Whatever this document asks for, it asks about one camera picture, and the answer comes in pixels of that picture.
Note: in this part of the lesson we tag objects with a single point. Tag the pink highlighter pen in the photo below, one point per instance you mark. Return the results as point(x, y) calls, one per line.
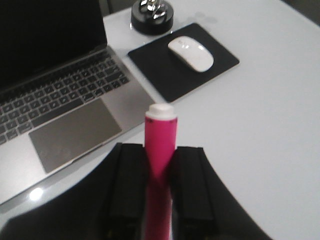
point(160, 129)

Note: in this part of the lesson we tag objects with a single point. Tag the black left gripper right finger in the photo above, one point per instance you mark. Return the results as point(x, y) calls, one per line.
point(203, 207)

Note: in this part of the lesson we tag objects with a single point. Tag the black mouse pad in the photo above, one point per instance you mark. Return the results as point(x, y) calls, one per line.
point(169, 75)

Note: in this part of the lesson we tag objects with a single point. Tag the ferris wheel desk ornament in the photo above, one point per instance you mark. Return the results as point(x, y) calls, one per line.
point(152, 17)

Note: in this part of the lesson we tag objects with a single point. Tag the grey open laptop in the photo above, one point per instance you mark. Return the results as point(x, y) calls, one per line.
point(63, 90)

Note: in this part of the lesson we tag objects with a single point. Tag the white computer mouse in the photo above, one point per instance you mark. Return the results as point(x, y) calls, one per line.
point(192, 53)

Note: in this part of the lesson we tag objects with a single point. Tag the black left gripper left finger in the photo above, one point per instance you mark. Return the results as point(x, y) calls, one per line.
point(108, 204)

